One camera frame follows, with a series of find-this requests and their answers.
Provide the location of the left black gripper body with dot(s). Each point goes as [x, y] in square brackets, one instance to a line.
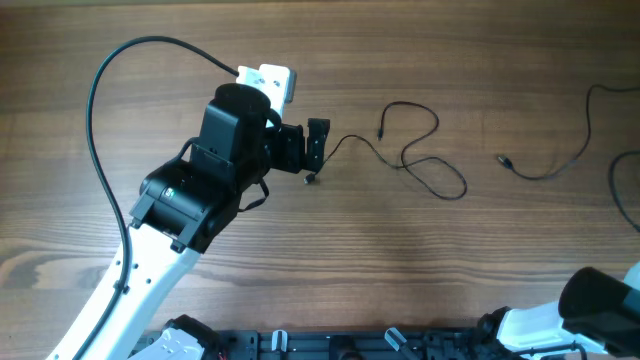
[285, 148]

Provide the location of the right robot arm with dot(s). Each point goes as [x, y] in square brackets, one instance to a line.
[595, 314]

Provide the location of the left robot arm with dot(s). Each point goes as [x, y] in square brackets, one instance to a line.
[182, 206]

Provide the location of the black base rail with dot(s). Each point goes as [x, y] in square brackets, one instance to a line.
[445, 344]

